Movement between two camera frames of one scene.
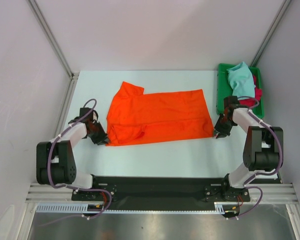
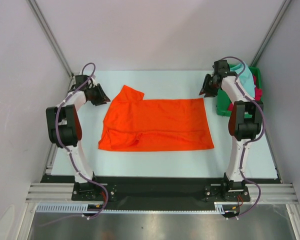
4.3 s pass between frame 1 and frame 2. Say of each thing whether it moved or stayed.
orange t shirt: moved
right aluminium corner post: stayed
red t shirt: stayed
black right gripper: moved
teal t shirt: stayed
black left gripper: moved
